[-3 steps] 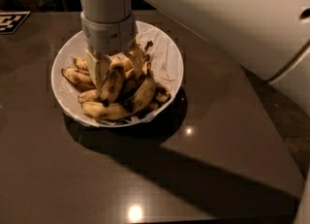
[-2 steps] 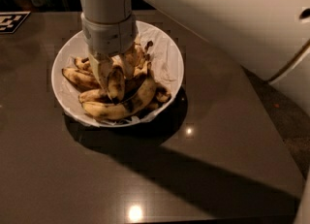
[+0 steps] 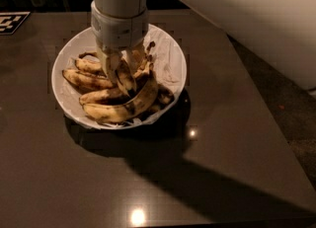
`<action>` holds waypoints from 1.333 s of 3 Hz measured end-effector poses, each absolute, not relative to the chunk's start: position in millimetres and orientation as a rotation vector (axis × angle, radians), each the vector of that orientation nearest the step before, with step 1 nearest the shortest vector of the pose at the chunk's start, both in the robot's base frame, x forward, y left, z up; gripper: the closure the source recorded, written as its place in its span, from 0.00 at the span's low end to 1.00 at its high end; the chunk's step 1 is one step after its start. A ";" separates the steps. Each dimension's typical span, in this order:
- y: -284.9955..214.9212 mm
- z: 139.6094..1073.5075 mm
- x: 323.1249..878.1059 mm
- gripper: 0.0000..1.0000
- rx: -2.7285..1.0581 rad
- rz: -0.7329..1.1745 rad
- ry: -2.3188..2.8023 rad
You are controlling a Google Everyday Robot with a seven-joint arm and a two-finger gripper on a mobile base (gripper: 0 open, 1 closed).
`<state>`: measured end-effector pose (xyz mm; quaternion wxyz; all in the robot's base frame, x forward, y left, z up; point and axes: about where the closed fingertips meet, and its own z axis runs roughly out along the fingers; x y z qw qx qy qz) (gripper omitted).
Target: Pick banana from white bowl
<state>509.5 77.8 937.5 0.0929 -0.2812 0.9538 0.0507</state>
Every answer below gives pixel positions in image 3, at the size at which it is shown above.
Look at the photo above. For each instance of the central spotted banana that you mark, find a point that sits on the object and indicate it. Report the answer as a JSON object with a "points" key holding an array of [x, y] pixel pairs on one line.
{"points": [[125, 80]]}

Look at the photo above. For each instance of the left lower spotted banana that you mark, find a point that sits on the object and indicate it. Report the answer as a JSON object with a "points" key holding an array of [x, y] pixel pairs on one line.
{"points": [[86, 80]]}

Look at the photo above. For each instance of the middle right banana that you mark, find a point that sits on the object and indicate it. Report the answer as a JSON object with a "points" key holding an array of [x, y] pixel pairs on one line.
{"points": [[145, 67]]}

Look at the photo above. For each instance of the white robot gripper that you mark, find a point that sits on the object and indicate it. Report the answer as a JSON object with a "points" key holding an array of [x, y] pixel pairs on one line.
{"points": [[118, 32]]}

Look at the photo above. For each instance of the short left front banana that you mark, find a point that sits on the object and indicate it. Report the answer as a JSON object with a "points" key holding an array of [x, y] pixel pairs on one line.
{"points": [[104, 97]]}

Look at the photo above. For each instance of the white bowl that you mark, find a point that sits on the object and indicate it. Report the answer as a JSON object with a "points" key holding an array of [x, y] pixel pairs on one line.
{"points": [[65, 54]]}

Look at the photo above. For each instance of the black white fiducial marker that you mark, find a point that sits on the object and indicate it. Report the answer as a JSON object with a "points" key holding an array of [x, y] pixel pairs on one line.
{"points": [[10, 21]]}

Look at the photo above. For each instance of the left upper spotted banana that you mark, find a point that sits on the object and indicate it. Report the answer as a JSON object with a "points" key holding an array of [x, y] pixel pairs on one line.
{"points": [[88, 65]]}

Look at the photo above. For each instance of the small right brown banana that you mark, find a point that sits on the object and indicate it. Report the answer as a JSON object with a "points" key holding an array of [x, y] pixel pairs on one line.
{"points": [[164, 98]]}

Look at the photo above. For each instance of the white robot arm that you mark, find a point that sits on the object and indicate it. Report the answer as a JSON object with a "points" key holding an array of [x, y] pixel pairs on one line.
{"points": [[282, 32]]}

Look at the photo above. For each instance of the top banana with stem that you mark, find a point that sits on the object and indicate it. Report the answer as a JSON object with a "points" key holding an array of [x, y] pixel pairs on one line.
{"points": [[139, 52]]}

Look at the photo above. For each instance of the long front curved banana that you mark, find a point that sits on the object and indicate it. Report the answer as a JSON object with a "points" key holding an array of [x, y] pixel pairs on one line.
{"points": [[120, 113]]}

